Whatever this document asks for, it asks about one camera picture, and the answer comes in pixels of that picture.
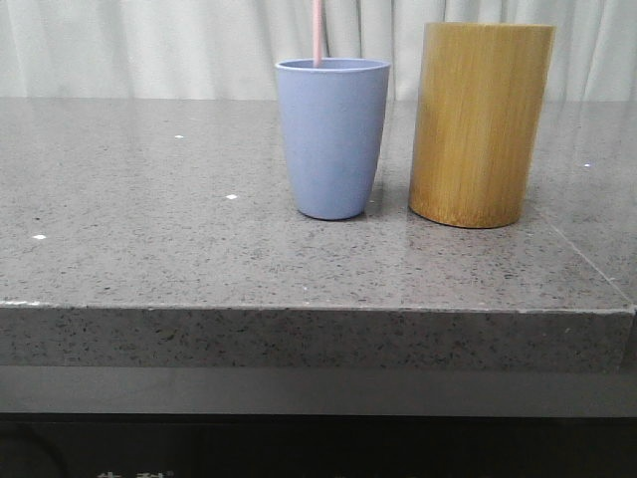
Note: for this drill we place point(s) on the blue plastic cup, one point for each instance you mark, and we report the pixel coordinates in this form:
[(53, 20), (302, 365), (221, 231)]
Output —
[(332, 119)]

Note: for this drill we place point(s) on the pink chopstick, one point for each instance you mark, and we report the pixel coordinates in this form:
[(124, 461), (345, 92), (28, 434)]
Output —
[(317, 33)]

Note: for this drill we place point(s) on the bamboo cylindrical holder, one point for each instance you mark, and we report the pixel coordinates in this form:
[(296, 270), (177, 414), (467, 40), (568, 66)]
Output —
[(480, 97)]

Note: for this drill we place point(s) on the white curtain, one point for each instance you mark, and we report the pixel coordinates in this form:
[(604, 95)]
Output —
[(228, 49)]

